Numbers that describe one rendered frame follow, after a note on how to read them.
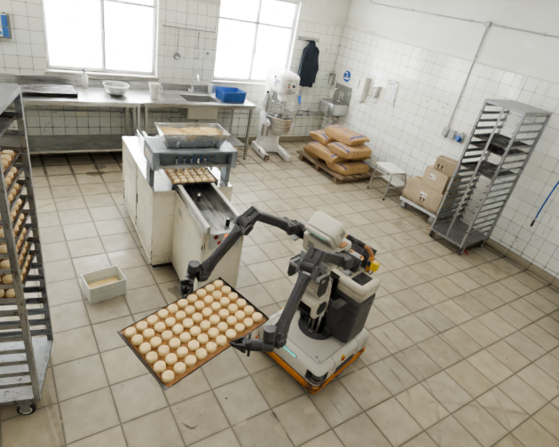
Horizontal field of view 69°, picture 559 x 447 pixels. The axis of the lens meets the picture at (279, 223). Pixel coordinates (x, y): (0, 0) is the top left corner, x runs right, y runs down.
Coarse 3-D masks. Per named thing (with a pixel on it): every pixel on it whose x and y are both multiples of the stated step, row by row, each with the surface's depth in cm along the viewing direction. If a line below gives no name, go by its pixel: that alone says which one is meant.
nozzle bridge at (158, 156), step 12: (144, 144) 340; (156, 144) 331; (228, 144) 362; (156, 156) 318; (168, 156) 331; (180, 156) 337; (204, 156) 347; (216, 156) 353; (228, 156) 357; (156, 168) 323; (168, 168) 331; (180, 168) 337; (192, 168) 342; (228, 168) 367; (228, 180) 374
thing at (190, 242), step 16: (176, 192) 341; (192, 192) 342; (208, 192) 348; (176, 208) 345; (208, 208) 323; (224, 208) 328; (176, 224) 350; (192, 224) 312; (224, 224) 307; (176, 240) 355; (192, 240) 316; (208, 240) 297; (240, 240) 312; (176, 256) 361; (192, 256) 320; (208, 256) 305; (224, 256) 313; (176, 272) 378; (224, 272) 322
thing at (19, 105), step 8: (16, 104) 194; (24, 120) 200; (24, 128) 201; (24, 144) 205; (24, 160) 209; (32, 176) 217; (32, 184) 217; (32, 192) 218; (32, 208) 223; (32, 216) 225; (40, 240) 236; (40, 248) 236; (40, 256) 239; (40, 272) 244; (48, 304) 258; (48, 336) 270
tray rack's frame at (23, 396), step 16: (0, 96) 175; (16, 96) 187; (0, 112) 165; (48, 352) 263; (0, 368) 247; (16, 368) 249; (0, 384) 239; (0, 400) 230; (16, 400) 232; (32, 400) 235
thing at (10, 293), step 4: (28, 256) 230; (28, 260) 230; (28, 264) 227; (24, 268) 221; (24, 272) 220; (24, 276) 219; (12, 288) 208; (0, 292) 203; (4, 292) 206; (8, 292) 204; (12, 292) 205; (0, 296) 202; (4, 296) 204; (8, 296) 203; (12, 296) 204
